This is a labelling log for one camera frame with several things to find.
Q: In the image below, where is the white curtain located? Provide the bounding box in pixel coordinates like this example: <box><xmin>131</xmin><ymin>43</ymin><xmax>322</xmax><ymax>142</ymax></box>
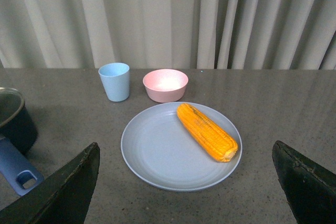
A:
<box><xmin>1</xmin><ymin>0</ymin><xmax>335</xmax><ymax>70</ymax></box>

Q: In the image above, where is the glass pot lid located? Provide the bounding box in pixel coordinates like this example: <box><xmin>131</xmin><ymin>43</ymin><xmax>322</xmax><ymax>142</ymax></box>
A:
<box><xmin>1</xmin><ymin>87</ymin><xmax>25</xmax><ymax>127</ymax></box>

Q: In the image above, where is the light blue cup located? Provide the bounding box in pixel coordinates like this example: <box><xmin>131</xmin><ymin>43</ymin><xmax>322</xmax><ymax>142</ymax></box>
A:
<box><xmin>98</xmin><ymin>62</ymin><xmax>130</xmax><ymax>102</ymax></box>

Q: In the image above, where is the pink bowl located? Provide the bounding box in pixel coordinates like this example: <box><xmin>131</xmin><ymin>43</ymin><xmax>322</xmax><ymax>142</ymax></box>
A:
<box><xmin>143</xmin><ymin>69</ymin><xmax>188</xmax><ymax>103</ymax></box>

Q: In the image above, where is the light blue plate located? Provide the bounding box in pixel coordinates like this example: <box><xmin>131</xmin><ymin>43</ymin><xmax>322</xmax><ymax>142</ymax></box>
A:
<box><xmin>121</xmin><ymin>102</ymin><xmax>243</xmax><ymax>192</ymax></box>

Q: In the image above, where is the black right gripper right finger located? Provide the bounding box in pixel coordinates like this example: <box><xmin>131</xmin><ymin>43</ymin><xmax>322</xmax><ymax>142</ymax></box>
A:
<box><xmin>272</xmin><ymin>141</ymin><xmax>335</xmax><ymax>223</ymax></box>

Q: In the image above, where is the yellow corn cob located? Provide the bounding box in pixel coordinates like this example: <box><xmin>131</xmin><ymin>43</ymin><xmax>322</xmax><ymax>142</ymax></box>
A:
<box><xmin>176</xmin><ymin>103</ymin><xmax>238</xmax><ymax>163</ymax></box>

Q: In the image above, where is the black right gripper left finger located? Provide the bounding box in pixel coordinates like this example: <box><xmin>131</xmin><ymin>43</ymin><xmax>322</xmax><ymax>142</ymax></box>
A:
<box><xmin>1</xmin><ymin>142</ymin><xmax>100</xmax><ymax>223</ymax></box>

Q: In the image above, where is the dark blue saucepan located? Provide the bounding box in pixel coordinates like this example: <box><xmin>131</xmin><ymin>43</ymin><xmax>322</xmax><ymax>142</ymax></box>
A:
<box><xmin>0</xmin><ymin>87</ymin><xmax>45</xmax><ymax>197</ymax></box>

